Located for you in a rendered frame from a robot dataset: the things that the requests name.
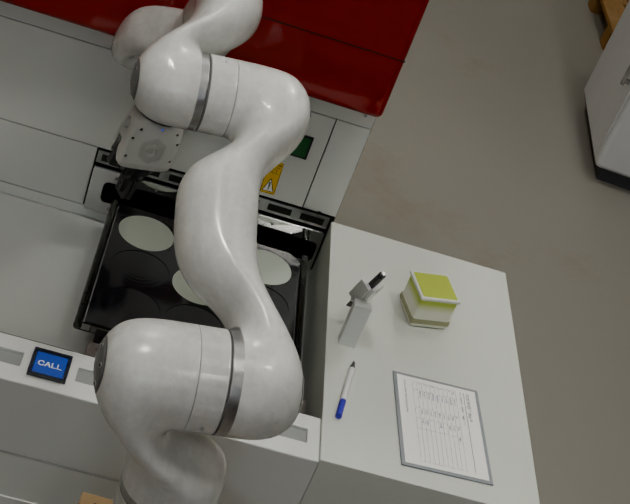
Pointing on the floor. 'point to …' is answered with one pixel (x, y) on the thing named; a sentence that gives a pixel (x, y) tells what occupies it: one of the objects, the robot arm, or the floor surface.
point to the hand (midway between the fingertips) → (126, 185)
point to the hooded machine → (623, 103)
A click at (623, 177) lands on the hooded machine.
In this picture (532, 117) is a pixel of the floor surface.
